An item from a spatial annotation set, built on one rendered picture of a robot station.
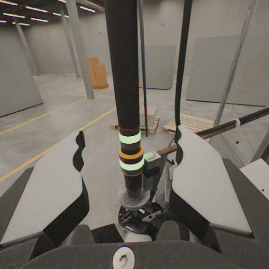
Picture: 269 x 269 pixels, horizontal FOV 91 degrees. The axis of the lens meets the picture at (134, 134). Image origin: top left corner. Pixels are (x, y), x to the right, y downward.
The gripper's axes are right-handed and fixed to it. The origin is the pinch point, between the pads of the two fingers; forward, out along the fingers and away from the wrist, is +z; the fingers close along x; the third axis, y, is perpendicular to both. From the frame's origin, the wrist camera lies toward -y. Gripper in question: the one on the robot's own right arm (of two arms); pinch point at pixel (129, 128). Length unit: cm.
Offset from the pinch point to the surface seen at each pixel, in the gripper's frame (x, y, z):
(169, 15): 285, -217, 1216
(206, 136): 17.1, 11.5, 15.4
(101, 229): -16, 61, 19
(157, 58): 129, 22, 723
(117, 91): -1.4, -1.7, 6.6
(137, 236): -0.4, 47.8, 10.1
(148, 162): 2.7, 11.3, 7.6
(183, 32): 7.5, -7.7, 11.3
